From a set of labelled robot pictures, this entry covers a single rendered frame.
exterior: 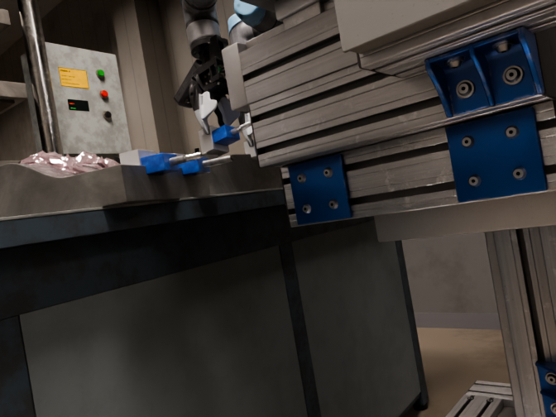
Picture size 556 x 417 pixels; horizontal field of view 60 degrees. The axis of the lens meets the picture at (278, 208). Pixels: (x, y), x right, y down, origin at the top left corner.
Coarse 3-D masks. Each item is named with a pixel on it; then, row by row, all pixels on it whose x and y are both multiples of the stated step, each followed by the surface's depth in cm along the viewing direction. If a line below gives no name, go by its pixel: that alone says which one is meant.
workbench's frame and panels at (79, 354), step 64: (256, 192) 99; (0, 256) 63; (64, 256) 70; (128, 256) 78; (192, 256) 89; (256, 256) 104; (320, 256) 124; (384, 256) 153; (0, 320) 62; (64, 320) 69; (128, 320) 77; (192, 320) 87; (256, 320) 101; (320, 320) 120; (384, 320) 147; (0, 384) 61; (64, 384) 67; (128, 384) 75; (192, 384) 85; (256, 384) 98; (320, 384) 116; (384, 384) 142
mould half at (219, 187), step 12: (204, 156) 98; (216, 156) 101; (240, 156) 107; (216, 168) 100; (228, 168) 103; (240, 168) 106; (252, 168) 110; (264, 168) 113; (276, 168) 117; (216, 180) 100; (228, 180) 103; (240, 180) 106; (252, 180) 109; (264, 180) 113; (276, 180) 116; (216, 192) 99; (228, 192) 102
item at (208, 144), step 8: (216, 128) 104; (224, 128) 100; (232, 128) 102; (240, 128) 100; (200, 136) 104; (208, 136) 102; (216, 136) 101; (224, 136) 100; (232, 136) 101; (200, 144) 104; (208, 144) 102; (216, 144) 103; (224, 144) 104; (208, 152) 103; (216, 152) 104; (224, 152) 105
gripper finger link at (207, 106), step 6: (204, 96) 103; (204, 102) 102; (210, 102) 101; (216, 102) 100; (204, 108) 102; (210, 108) 100; (198, 114) 102; (204, 114) 101; (198, 120) 102; (204, 120) 102; (204, 126) 102; (204, 132) 102
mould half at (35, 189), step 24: (0, 168) 76; (24, 168) 75; (48, 168) 78; (96, 168) 90; (120, 168) 69; (144, 168) 74; (0, 192) 77; (24, 192) 75; (48, 192) 73; (72, 192) 72; (96, 192) 70; (120, 192) 69; (144, 192) 73; (168, 192) 79; (192, 192) 86; (0, 216) 77
